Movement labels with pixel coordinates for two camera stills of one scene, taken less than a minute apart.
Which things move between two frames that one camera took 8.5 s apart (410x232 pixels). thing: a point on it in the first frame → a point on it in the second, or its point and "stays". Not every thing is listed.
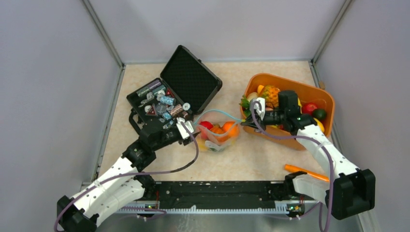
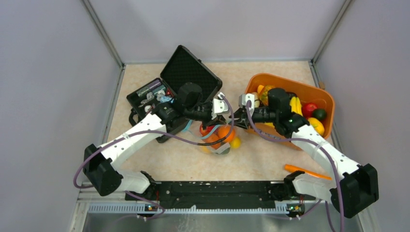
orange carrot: [294, 168] stays
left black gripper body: [170, 137] → [201, 113]
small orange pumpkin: [220, 134] → [212, 138]
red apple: [204, 125] stays
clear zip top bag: [216, 131] stays
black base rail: [214, 195] stays
